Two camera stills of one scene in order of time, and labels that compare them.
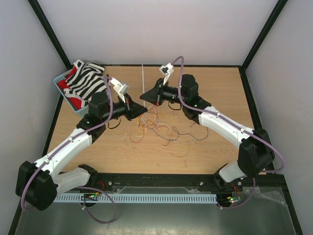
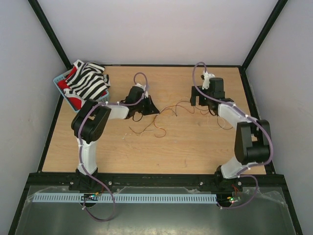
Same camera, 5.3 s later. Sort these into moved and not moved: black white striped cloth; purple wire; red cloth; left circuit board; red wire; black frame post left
Moved: purple wire; red wire
Not moved: black frame post left; black white striped cloth; red cloth; left circuit board
